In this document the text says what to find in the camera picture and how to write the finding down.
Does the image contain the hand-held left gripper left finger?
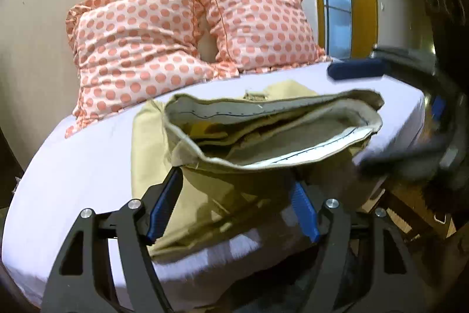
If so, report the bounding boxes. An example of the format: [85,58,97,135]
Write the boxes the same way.
[41,167,184,313]

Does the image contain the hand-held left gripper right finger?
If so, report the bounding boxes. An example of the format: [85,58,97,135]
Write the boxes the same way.
[291,181,437,313]

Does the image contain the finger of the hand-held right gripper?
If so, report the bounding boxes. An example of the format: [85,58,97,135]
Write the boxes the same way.
[327,45,460,101]
[358,135,449,183]

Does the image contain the khaki pants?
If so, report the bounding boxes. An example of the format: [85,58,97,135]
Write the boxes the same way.
[130,79,385,264]

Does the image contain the wooden furniture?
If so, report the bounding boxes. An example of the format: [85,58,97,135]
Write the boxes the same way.
[366,174,469,246]

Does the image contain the bed with white sheet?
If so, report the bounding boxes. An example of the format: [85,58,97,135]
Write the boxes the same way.
[7,56,427,311]

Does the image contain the small polka dot pillow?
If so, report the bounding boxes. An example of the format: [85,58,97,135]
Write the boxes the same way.
[190,0,331,75]

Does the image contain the large polka dot pillow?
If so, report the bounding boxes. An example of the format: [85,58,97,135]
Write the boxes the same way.
[65,0,240,139]

